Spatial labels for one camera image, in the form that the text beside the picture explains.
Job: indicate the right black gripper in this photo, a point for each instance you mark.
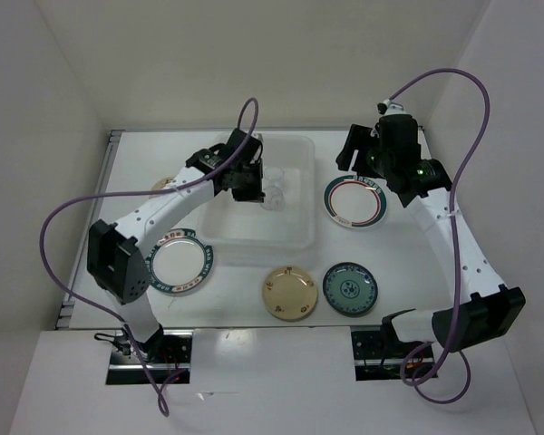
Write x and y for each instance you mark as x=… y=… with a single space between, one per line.
x=357 y=138

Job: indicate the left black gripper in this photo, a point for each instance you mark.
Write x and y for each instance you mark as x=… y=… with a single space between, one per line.
x=255 y=193

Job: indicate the clear plastic cup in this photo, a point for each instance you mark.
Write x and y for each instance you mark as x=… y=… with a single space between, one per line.
x=274 y=199
x=274 y=178

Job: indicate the small cream bowl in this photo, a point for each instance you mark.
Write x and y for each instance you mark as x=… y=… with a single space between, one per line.
x=164 y=183

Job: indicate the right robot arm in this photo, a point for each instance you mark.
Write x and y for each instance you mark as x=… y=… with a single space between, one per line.
x=484 y=307

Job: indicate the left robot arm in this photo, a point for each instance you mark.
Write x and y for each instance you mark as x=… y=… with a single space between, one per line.
x=117 y=251

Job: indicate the clear plastic bin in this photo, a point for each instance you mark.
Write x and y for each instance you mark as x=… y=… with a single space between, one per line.
x=224 y=222

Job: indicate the green red striped white plate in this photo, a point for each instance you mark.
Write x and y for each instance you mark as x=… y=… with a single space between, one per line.
x=355 y=202

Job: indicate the dark green rimmed white plate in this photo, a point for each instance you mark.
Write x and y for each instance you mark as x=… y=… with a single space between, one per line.
x=179 y=262

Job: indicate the cream patterned plate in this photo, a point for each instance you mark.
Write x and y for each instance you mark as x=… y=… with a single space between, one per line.
x=289 y=293

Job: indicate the blue patterned plate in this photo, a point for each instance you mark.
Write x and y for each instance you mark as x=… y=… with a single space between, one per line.
x=350 y=289

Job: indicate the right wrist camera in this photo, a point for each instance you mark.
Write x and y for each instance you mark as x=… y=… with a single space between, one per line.
x=398 y=131

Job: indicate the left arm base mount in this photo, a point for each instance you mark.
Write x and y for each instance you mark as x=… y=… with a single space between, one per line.
x=171 y=360

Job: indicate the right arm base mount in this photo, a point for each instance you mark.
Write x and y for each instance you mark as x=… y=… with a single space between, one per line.
x=374 y=359

